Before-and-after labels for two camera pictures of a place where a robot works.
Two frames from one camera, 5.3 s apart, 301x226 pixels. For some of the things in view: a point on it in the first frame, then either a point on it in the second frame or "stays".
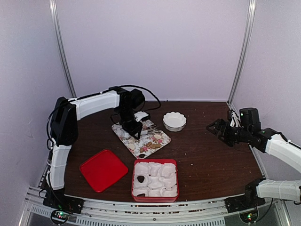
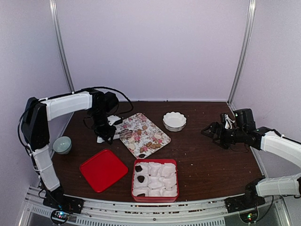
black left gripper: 133,130 to 106,133
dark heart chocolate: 140,178 stays
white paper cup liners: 160,180 stays
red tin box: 155,199 stays
